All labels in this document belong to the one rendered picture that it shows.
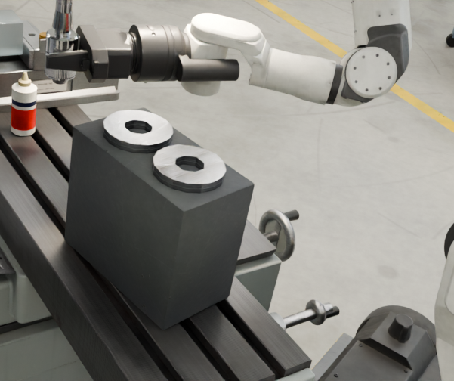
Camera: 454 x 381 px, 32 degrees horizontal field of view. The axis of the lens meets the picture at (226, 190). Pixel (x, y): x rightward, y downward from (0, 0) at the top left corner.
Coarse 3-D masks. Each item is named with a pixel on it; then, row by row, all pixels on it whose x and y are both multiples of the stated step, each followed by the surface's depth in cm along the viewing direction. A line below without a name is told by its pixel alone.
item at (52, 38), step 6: (48, 30) 118; (72, 30) 119; (48, 36) 116; (54, 36) 116; (60, 36) 117; (66, 36) 117; (72, 36) 117; (78, 36) 118; (54, 42) 116; (60, 42) 116; (66, 42) 116; (72, 42) 117
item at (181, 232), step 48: (96, 144) 100; (144, 144) 99; (192, 144) 104; (96, 192) 103; (144, 192) 95; (192, 192) 94; (240, 192) 97; (96, 240) 106; (144, 240) 98; (192, 240) 95; (240, 240) 103; (144, 288) 101; (192, 288) 100
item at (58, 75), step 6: (48, 42) 117; (48, 48) 117; (54, 48) 117; (60, 48) 116; (66, 48) 117; (72, 48) 117; (48, 72) 119; (54, 72) 119; (60, 72) 119; (66, 72) 119; (72, 72) 120; (54, 78) 119; (60, 78) 119; (66, 78) 120; (72, 78) 120
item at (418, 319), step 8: (376, 312) 172; (384, 312) 170; (400, 312) 169; (408, 312) 169; (416, 312) 169; (368, 320) 172; (416, 320) 167; (424, 320) 168; (360, 328) 174; (424, 328) 166; (432, 328) 167; (432, 336) 166
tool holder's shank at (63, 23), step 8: (56, 0) 114; (64, 0) 114; (72, 0) 114; (56, 8) 115; (64, 8) 114; (72, 8) 115; (56, 16) 115; (64, 16) 115; (72, 16) 116; (56, 24) 116; (64, 24) 115; (72, 24) 116; (56, 32) 117; (64, 32) 116
